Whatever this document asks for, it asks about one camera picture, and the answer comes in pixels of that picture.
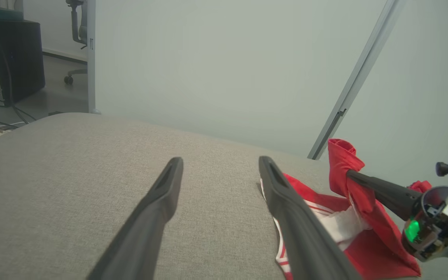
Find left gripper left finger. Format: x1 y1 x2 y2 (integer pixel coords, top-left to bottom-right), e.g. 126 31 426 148
87 157 184 280

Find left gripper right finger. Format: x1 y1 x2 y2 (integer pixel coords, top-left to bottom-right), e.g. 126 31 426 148
258 156 361 280

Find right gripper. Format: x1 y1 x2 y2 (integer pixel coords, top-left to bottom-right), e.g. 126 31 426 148
346 169 448 262

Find red Bulls jersey white sleeves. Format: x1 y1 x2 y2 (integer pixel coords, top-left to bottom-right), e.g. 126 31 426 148
260 138 422 280

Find red shorts white band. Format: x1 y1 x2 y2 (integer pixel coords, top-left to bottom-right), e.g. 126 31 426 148
408 180 432 194

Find black computer tower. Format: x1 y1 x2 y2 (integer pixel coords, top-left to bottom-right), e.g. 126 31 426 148
0 19 46 107

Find black office chair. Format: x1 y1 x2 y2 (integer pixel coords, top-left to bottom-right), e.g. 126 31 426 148
64 0 88 85

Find grey aluminium wall profile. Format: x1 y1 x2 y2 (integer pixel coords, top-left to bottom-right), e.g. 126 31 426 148
308 0 407 160

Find long black cable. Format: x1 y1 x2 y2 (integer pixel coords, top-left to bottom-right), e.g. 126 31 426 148
0 87 38 131

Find grey partition edge post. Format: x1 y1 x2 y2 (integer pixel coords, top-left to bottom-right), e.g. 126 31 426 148
87 0 101 114

